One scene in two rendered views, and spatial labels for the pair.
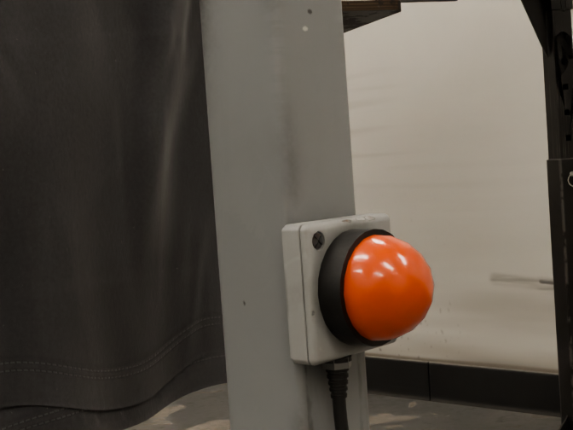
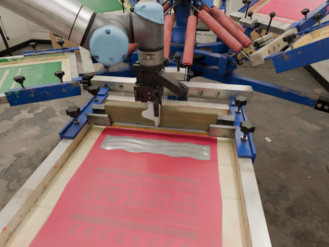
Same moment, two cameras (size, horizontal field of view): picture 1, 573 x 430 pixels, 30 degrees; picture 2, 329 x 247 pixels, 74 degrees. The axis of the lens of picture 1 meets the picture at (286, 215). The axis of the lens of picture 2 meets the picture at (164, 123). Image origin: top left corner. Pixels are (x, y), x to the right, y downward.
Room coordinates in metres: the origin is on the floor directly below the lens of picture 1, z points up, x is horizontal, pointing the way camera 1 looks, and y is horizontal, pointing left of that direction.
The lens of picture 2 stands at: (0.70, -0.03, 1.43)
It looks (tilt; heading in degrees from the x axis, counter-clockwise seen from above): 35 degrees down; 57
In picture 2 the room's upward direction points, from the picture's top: straight up
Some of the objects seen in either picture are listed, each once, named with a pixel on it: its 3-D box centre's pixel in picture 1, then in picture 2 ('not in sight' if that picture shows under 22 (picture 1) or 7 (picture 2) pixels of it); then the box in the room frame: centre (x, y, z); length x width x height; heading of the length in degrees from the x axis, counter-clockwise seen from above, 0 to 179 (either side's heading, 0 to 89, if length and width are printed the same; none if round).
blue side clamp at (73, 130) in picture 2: not in sight; (88, 116); (0.84, 0.70, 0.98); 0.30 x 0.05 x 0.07; 48
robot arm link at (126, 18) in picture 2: not in sight; (111, 30); (0.91, 0.53, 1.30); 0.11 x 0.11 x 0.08; 66
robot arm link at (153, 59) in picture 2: not in sight; (151, 56); (1.01, 0.51, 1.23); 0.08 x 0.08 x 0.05
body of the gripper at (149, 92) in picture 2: not in sight; (150, 81); (1.00, 0.51, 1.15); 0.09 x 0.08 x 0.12; 138
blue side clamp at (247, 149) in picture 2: not in sight; (239, 130); (1.25, 0.33, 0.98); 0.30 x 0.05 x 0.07; 48
